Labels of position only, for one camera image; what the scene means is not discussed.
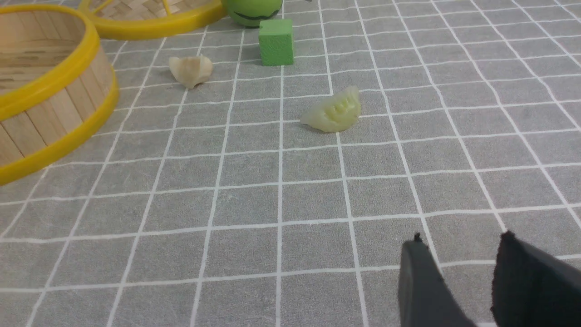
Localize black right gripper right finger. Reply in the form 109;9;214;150
491;231;581;327

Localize pale green dumpling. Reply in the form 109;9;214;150
300;85;362;133

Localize woven bamboo steamer lid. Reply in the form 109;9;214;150
78;0;226;40

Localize green wooden cube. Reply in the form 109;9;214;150
259;19;295;66

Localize grey checkered tablecloth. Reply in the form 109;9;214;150
1;0;581;327

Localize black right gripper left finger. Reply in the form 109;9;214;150
399;233;476;327

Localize bamboo steamer tray yellow rim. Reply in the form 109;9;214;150
0;4;119;185

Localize green toy watermelon ball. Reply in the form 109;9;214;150
221;0;283;28

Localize white dumpling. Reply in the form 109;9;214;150
168;55;214;89

